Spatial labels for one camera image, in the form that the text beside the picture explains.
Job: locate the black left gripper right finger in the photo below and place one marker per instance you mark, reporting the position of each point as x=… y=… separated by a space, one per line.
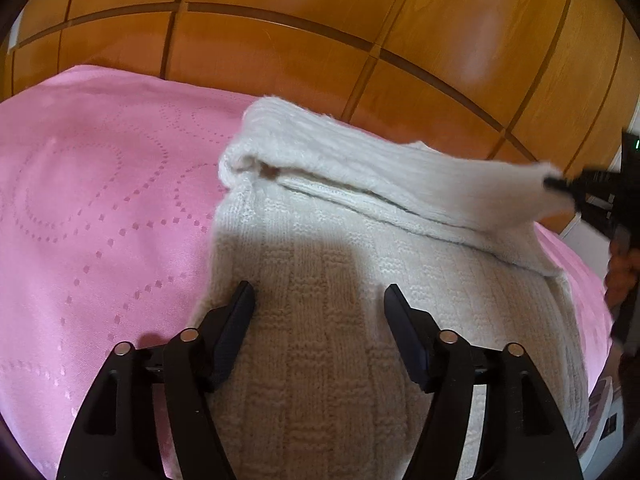
x=523 y=434

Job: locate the pink patterned bed sheet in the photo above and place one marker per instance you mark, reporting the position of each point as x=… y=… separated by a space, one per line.
x=109 y=189

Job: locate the white knitted sweater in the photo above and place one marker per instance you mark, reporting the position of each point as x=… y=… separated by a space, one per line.
x=320 y=218

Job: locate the wooden panelled headboard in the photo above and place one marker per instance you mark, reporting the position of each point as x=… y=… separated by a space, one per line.
x=515 y=80

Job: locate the person's right hand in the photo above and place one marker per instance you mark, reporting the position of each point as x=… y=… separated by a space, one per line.
x=622 y=276

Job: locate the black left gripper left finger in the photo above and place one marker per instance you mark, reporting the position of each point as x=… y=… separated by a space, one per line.
x=114 y=433

